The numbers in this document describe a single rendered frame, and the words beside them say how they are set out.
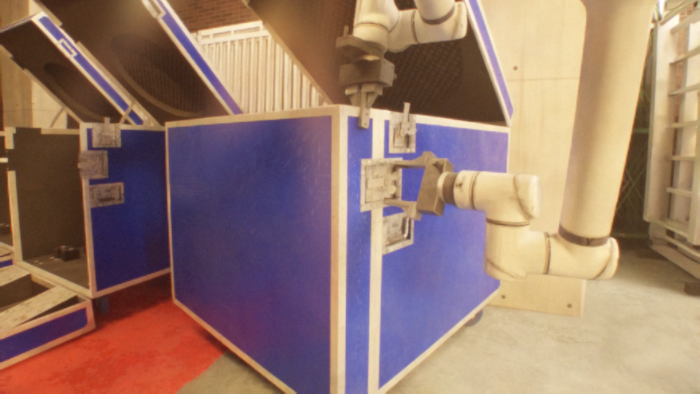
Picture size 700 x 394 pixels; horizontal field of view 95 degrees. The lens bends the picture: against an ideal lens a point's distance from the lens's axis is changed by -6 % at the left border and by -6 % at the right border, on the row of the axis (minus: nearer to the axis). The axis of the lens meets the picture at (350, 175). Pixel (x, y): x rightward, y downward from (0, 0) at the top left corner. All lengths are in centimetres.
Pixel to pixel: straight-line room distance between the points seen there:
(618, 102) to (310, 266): 70
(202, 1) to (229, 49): 221
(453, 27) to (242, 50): 318
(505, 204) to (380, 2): 53
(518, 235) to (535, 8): 152
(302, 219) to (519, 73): 147
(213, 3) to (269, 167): 505
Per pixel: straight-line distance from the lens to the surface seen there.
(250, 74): 370
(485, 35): 153
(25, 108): 489
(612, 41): 66
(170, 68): 254
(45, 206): 275
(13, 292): 252
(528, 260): 77
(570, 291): 216
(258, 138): 102
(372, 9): 88
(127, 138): 196
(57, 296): 211
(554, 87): 202
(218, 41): 406
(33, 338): 194
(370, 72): 82
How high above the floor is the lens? 87
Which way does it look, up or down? 5 degrees down
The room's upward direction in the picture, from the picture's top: 1 degrees clockwise
